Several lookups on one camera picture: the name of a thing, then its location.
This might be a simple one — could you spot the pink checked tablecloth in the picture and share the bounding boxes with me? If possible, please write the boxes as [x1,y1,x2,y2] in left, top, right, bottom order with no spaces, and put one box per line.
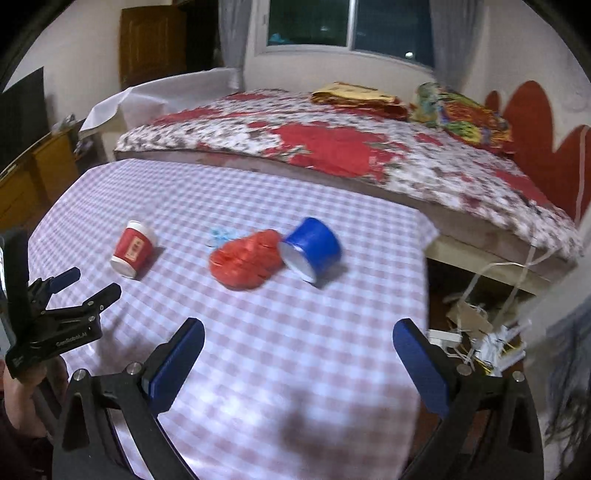
[25,158,440,480]

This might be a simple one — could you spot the red floral bedspread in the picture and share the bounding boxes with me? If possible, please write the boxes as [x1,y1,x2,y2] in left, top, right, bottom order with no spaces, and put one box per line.
[113,89,585,259]

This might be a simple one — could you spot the person's left forearm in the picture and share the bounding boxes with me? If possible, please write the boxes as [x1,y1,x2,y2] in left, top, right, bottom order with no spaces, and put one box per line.
[0,411,54,480]

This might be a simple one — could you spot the grey curtain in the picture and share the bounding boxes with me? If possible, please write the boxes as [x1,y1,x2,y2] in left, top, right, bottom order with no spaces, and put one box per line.
[427,0,490,90]
[217,0,250,90]

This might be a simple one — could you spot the window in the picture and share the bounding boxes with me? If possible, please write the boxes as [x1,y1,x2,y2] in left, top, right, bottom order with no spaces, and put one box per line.
[265,0,437,70]

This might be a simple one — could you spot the grey hanging cloth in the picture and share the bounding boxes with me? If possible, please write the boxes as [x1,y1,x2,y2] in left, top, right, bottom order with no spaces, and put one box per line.
[526,305,591,444]

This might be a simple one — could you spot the person's left hand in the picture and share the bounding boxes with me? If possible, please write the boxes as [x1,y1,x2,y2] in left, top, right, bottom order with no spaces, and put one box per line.
[2,357,70,435]

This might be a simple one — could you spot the short blue paper cup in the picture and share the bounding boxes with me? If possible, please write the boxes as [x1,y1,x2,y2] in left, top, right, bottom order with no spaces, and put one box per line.
[277,217,342,284]

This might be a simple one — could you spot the red paper cup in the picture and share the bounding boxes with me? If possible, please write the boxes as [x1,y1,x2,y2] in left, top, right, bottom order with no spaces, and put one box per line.
[110,220,158,280]

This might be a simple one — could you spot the red plastic bag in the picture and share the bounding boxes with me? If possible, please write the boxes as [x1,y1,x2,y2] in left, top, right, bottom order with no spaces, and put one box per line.
[209,229,283,291]

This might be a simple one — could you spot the wooden cabinet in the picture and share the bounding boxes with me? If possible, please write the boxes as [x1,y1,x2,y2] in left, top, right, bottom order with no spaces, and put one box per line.
[0,127,93,232]

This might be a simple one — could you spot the black television screen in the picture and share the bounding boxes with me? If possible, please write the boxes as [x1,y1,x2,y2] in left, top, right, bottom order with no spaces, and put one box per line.
[0,67,49,174]

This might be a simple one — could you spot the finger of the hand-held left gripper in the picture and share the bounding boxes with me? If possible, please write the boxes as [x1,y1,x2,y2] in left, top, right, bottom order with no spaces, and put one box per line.
[44,283,122,324]
[28,268,81,301]

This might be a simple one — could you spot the box of small items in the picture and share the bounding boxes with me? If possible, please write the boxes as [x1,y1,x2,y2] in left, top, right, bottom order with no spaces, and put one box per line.
[475,323,527,370]

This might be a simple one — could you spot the white cable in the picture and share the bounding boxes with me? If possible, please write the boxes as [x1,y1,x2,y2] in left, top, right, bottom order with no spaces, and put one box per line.
[462,247,536,324]

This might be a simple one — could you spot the folded yellow blanket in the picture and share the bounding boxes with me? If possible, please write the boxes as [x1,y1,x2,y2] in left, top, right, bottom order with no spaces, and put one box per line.
[310,82,409,121]

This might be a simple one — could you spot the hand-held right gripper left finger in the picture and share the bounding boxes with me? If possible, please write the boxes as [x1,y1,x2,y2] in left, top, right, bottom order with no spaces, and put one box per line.
[52,318,206,480]

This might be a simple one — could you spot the white power strip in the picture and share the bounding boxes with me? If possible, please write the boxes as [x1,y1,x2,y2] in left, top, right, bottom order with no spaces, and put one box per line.
[427,329,462,347]

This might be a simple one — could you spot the white furniture cover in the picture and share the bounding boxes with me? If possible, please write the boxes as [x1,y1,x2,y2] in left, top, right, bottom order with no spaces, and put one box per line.
[78,67,243,134]

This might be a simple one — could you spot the colourful patterned pillow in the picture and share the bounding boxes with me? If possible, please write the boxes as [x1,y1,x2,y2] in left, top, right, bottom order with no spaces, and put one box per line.
[409,82,515,153]

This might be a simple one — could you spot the wooden door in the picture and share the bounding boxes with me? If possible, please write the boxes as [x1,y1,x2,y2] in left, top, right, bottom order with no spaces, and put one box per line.
[119,4,188,90]

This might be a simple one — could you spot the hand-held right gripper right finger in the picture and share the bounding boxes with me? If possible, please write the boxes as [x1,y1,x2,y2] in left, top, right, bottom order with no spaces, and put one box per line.
[392,318,546,480]

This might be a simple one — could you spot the red scalloped headboard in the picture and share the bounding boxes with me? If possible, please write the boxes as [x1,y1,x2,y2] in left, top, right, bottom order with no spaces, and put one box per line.
[484,80,591,227]

